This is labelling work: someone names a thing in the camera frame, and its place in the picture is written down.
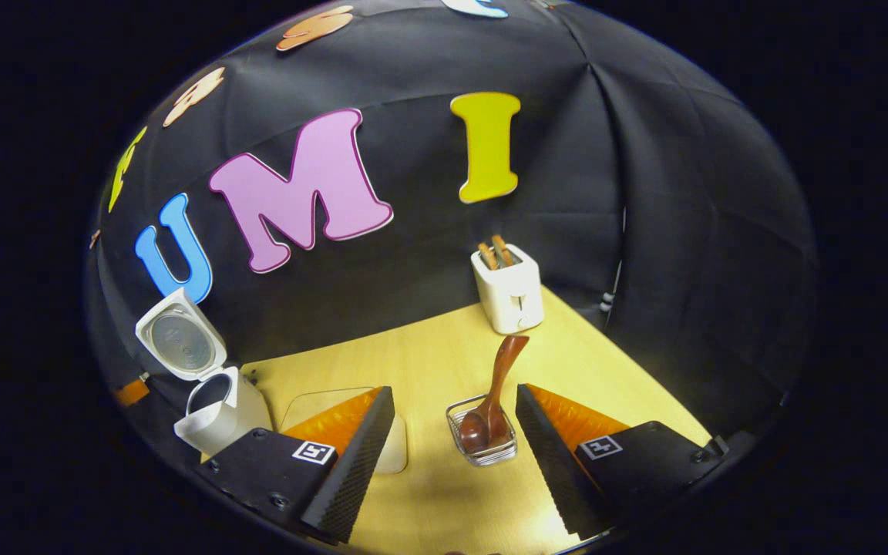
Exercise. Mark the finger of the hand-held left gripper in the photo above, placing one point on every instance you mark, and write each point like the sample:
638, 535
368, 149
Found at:
132, 391

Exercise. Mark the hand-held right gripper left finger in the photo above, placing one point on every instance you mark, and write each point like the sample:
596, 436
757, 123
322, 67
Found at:
359, 470

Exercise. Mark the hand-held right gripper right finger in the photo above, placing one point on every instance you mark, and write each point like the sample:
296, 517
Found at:
552, 462

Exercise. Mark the white rice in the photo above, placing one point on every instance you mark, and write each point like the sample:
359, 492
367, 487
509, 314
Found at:
393, 455

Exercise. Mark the white rice cooker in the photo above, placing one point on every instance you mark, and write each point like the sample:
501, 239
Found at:
220, 428

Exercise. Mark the brown wooden spoon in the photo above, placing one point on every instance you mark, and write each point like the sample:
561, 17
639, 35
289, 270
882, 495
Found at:
502, 370

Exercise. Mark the clear plastic rice container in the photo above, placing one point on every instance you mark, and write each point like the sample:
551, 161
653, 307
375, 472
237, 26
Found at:
396, 456

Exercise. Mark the dark inner cooking pot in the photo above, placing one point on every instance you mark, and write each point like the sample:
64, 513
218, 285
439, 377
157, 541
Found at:
199, 401

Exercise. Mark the copper cloth clip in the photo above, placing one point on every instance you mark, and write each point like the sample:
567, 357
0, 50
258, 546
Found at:
95, 239

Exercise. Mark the white toaster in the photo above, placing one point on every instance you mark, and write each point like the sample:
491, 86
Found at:
509, 297

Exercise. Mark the toasted bread slice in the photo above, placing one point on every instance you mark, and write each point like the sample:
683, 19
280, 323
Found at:
487, 256
502, 250

